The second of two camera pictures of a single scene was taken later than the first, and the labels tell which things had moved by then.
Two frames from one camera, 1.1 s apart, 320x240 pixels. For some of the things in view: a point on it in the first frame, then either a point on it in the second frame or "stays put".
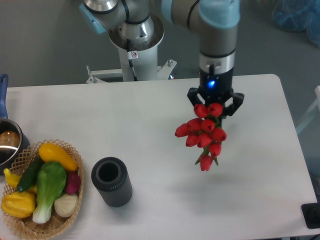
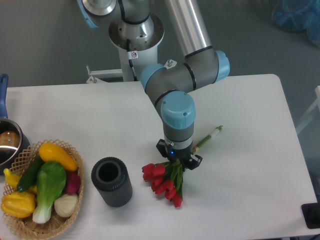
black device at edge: [311, 213] stays put
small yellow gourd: [13, 179] stays put
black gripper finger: [238, 98] to [194, 161]
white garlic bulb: [66, 204] stays put
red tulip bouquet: [202, 132] to [167, 178]
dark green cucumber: [30, 175] stays put
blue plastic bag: [299, 15] stays put
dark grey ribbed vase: [110, 176] stays put
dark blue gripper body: [215, 88] to [183, 155]
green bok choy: [51, 182] stays put
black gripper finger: [192, 94] to [162, 147]
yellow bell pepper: [18, 204] stays put
